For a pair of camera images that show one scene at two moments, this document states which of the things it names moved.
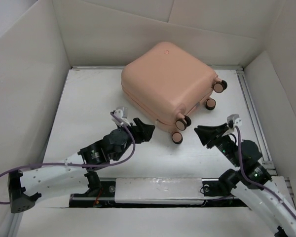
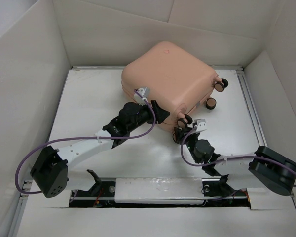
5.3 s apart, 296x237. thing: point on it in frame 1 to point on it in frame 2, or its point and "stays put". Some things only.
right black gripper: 211,134 to 179,132
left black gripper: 141,132 to 160,113
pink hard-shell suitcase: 166,84 stays put
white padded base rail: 162,190 stays put
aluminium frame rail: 268,165 stays put
